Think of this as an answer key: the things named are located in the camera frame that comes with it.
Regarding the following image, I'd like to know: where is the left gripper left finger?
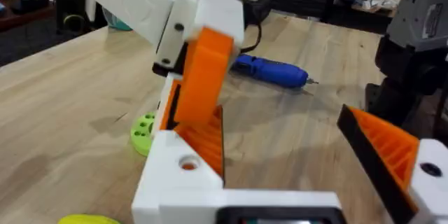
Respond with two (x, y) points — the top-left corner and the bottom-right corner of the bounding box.
(132, 129), (225, 224)

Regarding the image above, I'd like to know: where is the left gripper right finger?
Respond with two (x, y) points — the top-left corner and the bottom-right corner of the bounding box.
(337, 104), (448, 224)

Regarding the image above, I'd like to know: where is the green disc with holes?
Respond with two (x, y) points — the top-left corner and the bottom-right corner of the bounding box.
(130, 111), (157, 157)

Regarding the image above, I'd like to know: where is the black cable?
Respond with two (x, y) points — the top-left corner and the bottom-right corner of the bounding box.
(240, 20), (263, 54)

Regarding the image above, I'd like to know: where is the yellow toy vegetable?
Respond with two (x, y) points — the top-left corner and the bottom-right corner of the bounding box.
(57, 213), (122, 224)

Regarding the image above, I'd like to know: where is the heap of small parts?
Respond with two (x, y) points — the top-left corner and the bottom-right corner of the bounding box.
(349, 0), (402, 12)

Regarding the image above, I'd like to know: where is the orange ribbed wedge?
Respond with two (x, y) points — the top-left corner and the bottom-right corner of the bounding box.
(174, 104), (225, 179)

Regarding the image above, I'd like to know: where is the teal tub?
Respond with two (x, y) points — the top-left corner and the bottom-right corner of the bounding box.
(101, 6), (133, 32)

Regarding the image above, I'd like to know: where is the blue electric screwdriver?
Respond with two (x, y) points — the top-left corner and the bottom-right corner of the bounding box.
(230, 54), (320, 89)

